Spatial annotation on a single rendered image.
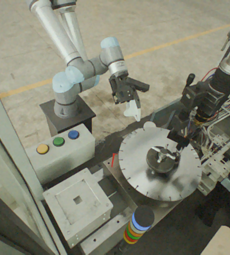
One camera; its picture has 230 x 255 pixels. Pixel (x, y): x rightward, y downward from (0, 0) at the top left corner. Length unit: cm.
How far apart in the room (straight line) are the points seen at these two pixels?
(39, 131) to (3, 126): 161
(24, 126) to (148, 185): 169
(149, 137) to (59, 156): 38
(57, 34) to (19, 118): 149
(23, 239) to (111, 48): 74
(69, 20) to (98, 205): 84
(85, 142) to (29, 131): 133
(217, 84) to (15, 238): 62
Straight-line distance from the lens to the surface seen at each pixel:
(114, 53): 83
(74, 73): 84
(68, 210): 73
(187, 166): 81
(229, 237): 101
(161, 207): 82
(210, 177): 95
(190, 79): 64
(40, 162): 83
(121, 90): 78
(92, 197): 74
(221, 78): 66
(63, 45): 90
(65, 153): 83
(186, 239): 93
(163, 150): 75
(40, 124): 217
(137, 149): 79
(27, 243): 22
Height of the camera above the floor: 159
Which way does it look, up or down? 49 degrees down
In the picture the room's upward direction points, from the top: 10 degrees clockwise
